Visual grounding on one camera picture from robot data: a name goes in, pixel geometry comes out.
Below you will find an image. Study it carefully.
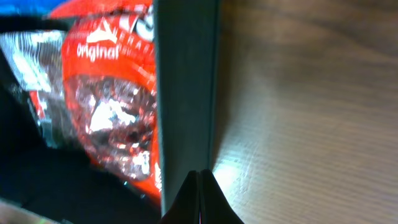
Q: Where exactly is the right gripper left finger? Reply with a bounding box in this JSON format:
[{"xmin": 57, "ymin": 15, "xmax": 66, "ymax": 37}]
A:
[{"xmin": 159, "ymin": 171, "xmax": 200, "ymax": 224}]

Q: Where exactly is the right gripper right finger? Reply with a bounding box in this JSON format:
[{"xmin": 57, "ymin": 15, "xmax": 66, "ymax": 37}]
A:
[{"xmin": 199, "ymin": 170, "xmax": 244, "ymax": 224}]

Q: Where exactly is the black gift box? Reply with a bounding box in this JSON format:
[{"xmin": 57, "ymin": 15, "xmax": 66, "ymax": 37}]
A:
[{"xmin": 1, "ymin": 1, "xmax": 220, "ymax": 223}]

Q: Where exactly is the red Hacks candy bag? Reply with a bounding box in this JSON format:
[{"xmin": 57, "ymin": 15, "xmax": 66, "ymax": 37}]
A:
[{"xmin": 50, "ymin": 0, "xmax": 162, "ymax": 203}]

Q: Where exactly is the Haribo gummy candy bag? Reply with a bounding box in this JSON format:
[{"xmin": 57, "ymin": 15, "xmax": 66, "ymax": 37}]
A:
[{"xmin": 1, "ymin": 30, "xmax": 80, "ymax": 149}]

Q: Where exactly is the blue Oreo cookie pack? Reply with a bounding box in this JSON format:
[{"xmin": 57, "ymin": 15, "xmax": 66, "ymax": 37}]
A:
[{"xmin": 0, "ymin": 0, "xmax": 67, "ymax": 16}]

